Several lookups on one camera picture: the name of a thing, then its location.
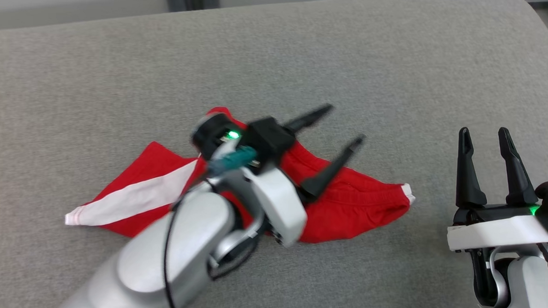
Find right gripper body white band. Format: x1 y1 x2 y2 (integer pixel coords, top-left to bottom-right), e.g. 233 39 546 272
446 201 548 256

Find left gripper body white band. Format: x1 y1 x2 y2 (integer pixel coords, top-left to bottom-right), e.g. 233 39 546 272
237 164 310 248

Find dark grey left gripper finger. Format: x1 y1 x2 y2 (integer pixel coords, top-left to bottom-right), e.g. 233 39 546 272
300 133 365 201
282 102 334 135

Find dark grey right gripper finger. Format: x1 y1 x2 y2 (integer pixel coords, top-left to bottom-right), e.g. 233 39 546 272
496 128 542 208
454 128 490 209

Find red shorts with white stripe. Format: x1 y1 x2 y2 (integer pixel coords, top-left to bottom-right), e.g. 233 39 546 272
63 99 419 253

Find teal cable plug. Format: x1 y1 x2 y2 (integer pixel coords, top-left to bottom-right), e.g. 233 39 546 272
206 143 259 178

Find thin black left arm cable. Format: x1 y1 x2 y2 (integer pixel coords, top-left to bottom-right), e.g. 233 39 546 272
160 179 207 308

